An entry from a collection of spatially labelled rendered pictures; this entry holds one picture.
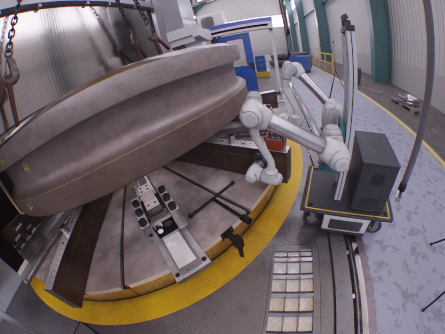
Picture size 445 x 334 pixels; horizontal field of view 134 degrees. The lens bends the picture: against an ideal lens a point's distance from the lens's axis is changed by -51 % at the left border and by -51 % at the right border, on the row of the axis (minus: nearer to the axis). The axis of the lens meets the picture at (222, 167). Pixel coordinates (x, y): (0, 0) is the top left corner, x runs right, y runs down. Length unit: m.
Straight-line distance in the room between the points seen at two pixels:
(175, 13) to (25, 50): 4.03
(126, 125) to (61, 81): 2.82
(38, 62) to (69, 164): 2.74
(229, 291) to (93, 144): 1.71
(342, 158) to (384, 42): 9.51
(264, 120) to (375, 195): 1.16
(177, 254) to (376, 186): 1.65
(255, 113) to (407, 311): 2.02
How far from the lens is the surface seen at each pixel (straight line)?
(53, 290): 1.84
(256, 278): 1.77
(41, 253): 3.06
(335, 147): 1.20
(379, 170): 1.61
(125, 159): 1.62
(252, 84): 7.01
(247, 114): 1.02
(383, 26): 10.54
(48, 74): 4.22
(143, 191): 1.56
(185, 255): 1.47
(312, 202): 1.84
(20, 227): 2.94
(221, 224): 1.74
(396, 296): 2.01
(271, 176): 1.43
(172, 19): 6.13
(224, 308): 1.72
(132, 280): 1.78
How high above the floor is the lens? 1.64
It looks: 33 degrees down
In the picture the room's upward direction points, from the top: 14 degrees counter-clockwise
